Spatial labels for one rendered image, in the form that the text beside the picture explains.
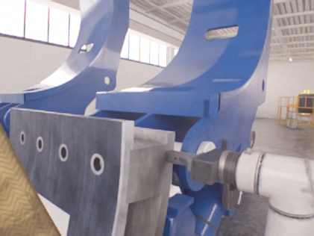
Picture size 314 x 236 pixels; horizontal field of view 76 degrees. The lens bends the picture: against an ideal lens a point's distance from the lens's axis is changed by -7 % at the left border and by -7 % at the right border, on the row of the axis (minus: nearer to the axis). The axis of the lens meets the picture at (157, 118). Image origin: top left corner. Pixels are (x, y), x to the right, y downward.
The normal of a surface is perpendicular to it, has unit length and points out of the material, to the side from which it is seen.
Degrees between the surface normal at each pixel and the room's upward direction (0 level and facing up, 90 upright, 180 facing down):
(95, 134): 87
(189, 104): 87
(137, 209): 75
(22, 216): 82
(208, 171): 90
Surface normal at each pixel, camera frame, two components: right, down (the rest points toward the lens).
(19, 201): 0.64, -0.06
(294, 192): -0.60, 0.06
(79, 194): -0.58, -0.21
